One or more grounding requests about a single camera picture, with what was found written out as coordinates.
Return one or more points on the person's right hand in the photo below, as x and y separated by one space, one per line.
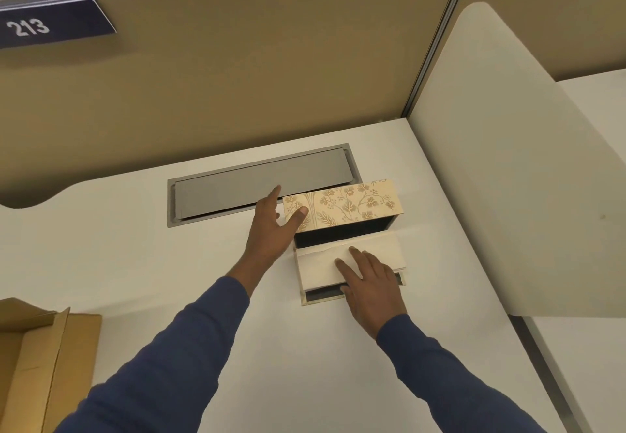
376 295

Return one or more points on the person's left hand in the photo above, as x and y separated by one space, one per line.
264 242

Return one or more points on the person's left thumb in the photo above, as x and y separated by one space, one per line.
297 221

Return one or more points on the person's right middle finger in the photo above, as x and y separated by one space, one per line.
359 261

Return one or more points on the person's right little finger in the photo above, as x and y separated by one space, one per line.
392 272

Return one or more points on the white tissue stack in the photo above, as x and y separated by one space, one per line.
323 264

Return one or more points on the floral beige tissue box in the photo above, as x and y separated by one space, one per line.
347 205

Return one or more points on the person's right forearm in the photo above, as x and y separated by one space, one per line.
450 383

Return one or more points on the person's left forearm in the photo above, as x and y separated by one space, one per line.
166 364

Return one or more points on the wide beige partition panel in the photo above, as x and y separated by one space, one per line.
244 75

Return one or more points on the white rounded desk divider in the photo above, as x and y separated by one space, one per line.
503 163

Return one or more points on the brown cardboard box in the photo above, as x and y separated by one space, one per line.
63 364

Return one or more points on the narrow beige partition panel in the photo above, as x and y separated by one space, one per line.
562 11

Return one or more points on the dark blue number sign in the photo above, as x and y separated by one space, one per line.
44 24

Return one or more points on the grey divider base rail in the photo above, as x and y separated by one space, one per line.
547 374

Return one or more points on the grey metal partition post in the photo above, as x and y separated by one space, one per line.
437 41

